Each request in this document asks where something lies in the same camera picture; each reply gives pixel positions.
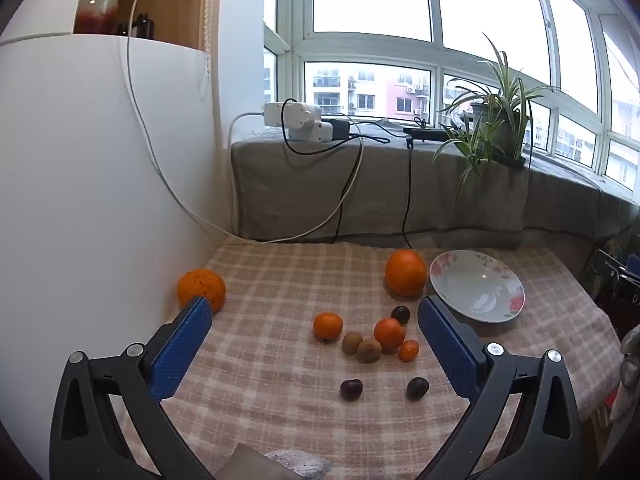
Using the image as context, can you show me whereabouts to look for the round mandarin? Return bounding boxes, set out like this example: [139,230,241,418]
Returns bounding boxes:
[373,317,406,351]

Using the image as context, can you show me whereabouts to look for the looped black cable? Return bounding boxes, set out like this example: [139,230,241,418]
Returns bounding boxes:
[281,98,391,243]

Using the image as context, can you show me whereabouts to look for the mandarin with stem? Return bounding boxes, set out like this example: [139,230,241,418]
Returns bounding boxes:
[313,312,344,344]

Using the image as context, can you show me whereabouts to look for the black plant saucer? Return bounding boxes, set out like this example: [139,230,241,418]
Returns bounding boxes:
[487,152,529,169]

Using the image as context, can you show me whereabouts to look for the white power adapter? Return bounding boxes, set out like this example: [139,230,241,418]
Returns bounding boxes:
[287,120,334,142]

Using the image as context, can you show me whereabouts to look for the white power strip cord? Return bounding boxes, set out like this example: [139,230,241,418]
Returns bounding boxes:
[227,110,267,238]

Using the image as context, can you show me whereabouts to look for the white power strip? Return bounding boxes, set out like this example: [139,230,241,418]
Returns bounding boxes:
[263,101,326,128]

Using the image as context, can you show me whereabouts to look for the white cloth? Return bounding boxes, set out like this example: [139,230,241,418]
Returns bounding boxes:
[607,324,640,427]

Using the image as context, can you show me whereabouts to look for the white bead cord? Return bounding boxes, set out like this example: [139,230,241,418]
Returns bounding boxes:
[202,0,212,92]

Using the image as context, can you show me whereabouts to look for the potted spider plant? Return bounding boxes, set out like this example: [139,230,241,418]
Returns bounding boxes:
[432,32,561,196]

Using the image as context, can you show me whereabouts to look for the grey sill cloth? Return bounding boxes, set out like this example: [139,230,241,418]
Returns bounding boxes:
[231,127,640,261]

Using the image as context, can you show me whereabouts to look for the checked pink blanket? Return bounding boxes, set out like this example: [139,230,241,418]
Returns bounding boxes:
[112,242,623,480]

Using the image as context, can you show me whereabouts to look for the straight black cable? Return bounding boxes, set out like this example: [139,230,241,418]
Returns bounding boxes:
[402,137,416,250]

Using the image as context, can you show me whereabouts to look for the long white cable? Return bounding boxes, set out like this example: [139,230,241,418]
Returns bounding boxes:
[126,0,363,245]

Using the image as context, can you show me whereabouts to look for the grey fuzzy cloth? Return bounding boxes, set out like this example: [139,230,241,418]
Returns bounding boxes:
[262,449,333,480]

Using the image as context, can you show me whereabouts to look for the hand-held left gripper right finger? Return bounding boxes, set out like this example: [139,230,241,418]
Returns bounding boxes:
[417,295,583,480]

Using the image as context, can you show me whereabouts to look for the floral white plate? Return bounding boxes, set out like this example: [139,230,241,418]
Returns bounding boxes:
[429,250,526,324]

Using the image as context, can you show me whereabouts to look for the black device on sill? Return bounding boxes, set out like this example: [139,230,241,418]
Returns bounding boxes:
[402,127,448,142]

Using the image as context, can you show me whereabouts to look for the speckled orange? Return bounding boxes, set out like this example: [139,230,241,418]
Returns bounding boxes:
[177,269,227,313]

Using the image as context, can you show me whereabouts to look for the white cabinet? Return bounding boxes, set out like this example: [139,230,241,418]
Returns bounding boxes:
[0,0,226,461]

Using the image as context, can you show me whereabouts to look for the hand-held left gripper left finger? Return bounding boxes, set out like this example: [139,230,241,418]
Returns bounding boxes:
[48,296,216,480]

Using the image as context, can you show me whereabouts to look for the white window frame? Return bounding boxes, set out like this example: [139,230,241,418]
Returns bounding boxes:
[262,0,640,206]

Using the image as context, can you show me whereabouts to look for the large smooth orange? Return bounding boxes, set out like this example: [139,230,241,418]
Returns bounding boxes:
[384,249,427,297]

